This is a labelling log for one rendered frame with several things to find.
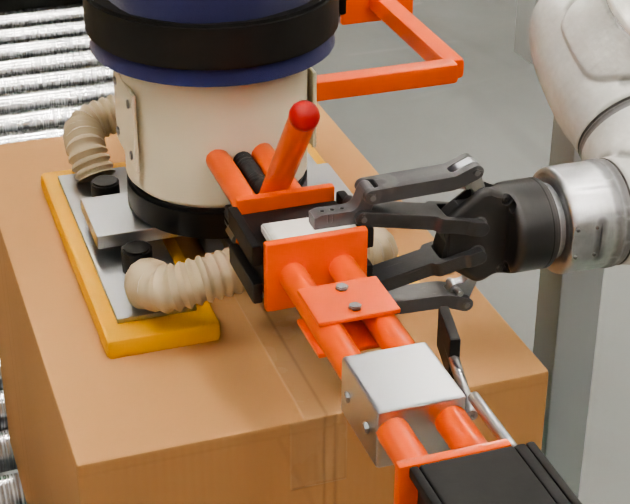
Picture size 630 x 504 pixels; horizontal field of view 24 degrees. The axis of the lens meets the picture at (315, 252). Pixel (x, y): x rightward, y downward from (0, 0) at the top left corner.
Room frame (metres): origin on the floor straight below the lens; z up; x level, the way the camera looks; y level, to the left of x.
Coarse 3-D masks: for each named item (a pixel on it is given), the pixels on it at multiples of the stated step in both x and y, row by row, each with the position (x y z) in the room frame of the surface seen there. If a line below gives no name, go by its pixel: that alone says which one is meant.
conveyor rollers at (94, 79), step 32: (0, 32) 2.88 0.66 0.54; (32, 32) 2.89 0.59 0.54; (64, 32) 2.91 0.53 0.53; (0, 64) 2.70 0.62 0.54; (32, 64) 2.71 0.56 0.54; (64, 64) 2.73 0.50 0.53; (96, 64) 2.69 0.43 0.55; (0, 96) 2.53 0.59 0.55; (32, 96) 2.54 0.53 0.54; (64, 96) 2.55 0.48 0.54; (96, 96) 2.57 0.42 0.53; (0, 128) 2.42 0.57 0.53; (32, 128) 2.44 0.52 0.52; (0, 384) 1.62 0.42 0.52; (0, 416) 1.53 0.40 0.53; (0, 448) 1.45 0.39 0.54; (0, 480) 1.37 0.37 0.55
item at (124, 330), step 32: (64, 192) 1.29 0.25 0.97; (96, 192) 1.26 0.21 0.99; (64, 224) 1.24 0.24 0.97; (96, 256) 1.16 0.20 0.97; (128, 256) 1.13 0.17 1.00; (160, 256) 1.17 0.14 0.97; (96, 288) 1.12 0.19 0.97; (96, 320) 1.07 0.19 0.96; (128, 320) 1.06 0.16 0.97; (160, 320) 1.06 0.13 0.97; (192, 320) 1.06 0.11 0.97; (128, 352) 1.03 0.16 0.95
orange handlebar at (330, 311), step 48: (384, 0) 1.53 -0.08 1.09; (432, 48) 1.39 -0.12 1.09; (336, 96) 1.31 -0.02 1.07; (240, 192) 1.07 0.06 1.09; (288, 288) 0.93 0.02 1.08; (336, 288) 0.91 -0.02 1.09; (384, 288) 0.91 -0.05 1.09; (336, 336) 0.85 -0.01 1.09; (384, 336) 0.86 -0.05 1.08; (384, 432) 0.75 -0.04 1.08; (480, 432) 0.75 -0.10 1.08
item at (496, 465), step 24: (432, 456) 0.70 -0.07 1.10; (456, 456) 0.70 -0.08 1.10; (480, 456) 0.70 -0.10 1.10; (504, 456) 0.70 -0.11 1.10; (408, 480) 0.69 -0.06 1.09; (432, 480) 0.67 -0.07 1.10; (456, 480) 0.67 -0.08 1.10; (480, 480) 0.67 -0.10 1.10; (504, 480) 0.67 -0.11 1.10; (528, 480) 0.67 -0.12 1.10
